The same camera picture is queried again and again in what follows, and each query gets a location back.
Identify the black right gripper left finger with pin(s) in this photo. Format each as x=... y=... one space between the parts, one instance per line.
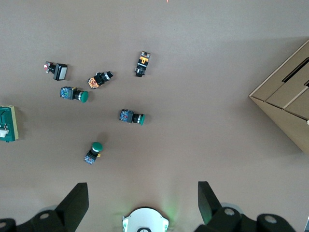
x=70 y=207

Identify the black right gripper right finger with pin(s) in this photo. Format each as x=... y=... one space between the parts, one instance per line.
x=210 y=207

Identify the green load switch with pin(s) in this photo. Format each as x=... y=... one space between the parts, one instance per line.
x=7 y=113

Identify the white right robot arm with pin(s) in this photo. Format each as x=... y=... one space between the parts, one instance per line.
x=144 y=218

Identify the brown cardboard box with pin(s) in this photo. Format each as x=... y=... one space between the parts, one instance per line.
x=285 y=116

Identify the green mushroom pushbutton switch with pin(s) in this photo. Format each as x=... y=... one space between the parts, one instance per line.
x=83 y=96
x=128 y=116
x=97 y=146

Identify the black selector switch orange block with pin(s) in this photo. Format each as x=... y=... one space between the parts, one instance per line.
x=97 y=81

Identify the black square pushbutton switch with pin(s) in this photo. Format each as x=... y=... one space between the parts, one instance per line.
x=60 y=72

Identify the black switch orange contact block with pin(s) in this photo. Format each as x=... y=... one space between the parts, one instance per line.
x=143 y=60

